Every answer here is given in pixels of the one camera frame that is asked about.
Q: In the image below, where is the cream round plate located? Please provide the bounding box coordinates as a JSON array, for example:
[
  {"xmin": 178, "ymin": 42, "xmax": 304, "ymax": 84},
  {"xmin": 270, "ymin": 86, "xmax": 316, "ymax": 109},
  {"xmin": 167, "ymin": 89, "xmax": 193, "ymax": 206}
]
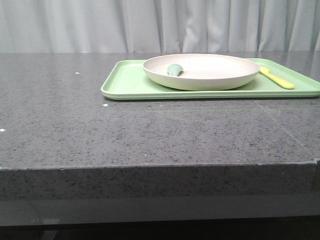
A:
[{"xmin": 142, "ymin": 53, "xmax": 260, "ymax": 91}]

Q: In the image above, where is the yellow plastic fork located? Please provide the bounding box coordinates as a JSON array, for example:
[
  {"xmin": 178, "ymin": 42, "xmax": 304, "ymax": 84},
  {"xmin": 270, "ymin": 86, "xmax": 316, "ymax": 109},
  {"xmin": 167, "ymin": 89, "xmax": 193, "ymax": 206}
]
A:
[{"xmin": 259, "ymin": 66, "xmax": 295, "ymax": 90}]

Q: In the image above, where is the light green plastic tray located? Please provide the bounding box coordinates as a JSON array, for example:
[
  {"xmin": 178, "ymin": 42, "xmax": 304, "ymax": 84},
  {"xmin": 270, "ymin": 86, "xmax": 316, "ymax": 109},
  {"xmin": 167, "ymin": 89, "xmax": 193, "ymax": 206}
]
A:
[{"xmin": 101, "ymin": 58, "xmax": 320, "ymax": 101}]

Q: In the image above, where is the teal green plastic utensil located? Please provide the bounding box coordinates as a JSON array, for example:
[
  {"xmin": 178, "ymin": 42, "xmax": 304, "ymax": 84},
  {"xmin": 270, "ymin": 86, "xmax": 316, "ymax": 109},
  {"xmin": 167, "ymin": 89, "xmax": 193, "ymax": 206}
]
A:
[{"xmin": 167, "ymin": 63, "xmax": 184, "ymax": 77}]

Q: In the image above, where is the white pleated curtain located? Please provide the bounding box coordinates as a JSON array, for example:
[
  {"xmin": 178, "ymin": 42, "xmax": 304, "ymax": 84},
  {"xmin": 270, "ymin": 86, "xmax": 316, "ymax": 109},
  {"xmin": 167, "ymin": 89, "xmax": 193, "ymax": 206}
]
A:
[{"xmin": 0, "ymin": 0, "xmax": 320, "ymax": 54}]

